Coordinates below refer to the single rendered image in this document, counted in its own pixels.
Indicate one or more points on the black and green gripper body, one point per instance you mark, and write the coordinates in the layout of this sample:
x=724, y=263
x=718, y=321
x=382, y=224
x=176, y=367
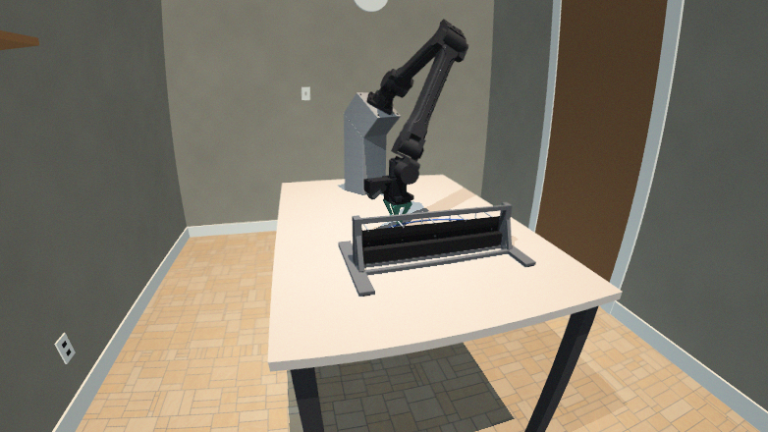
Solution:
x=402, y=199

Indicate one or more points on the grey patch panel rack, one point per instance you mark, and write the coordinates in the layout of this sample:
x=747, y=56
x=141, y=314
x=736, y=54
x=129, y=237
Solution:
x=425, y=241

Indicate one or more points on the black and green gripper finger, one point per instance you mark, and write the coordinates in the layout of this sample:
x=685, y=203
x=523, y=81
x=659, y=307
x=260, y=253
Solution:
x=406, y=209
x=387, y=204

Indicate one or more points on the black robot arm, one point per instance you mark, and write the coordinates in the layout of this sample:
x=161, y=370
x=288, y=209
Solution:
x=412, y=137

